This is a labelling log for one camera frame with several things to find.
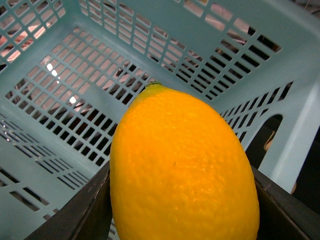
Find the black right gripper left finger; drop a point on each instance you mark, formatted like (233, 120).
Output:
(87, 216)

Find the yellow lemon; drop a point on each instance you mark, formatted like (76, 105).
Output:
(178, 172)

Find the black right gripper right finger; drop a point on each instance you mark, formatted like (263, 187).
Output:
(282, 216)

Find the teal plastic shopping basket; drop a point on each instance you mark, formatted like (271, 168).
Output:
(70, 68)

